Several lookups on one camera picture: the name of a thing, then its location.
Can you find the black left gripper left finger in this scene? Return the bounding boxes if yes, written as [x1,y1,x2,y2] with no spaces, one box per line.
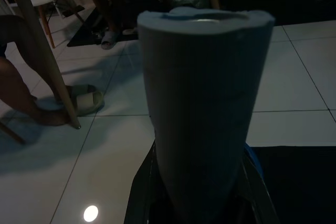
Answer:
[123,140,175,224]

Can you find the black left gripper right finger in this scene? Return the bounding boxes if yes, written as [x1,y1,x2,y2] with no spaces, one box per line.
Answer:
[230,144,281,224]

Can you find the broom with foam-wrapped handle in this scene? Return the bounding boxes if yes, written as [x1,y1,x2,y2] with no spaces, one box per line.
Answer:
[136,6,276,210]

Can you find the black floor mat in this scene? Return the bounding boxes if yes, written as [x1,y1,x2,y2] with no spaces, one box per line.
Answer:
[248,144,336,224]

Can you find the beige slipper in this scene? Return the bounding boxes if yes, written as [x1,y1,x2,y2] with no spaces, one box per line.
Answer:
[56,84,106,117]

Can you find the wooden chair leg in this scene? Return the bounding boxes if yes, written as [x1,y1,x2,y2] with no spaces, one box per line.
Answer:
[0,121,27,145]

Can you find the grey slipper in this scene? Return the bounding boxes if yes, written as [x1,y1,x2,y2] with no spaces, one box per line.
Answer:
[100,30,122,50]
[121,26,139,36]

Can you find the small black door mat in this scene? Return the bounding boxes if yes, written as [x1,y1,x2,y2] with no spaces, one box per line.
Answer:
[66,5,140,48]

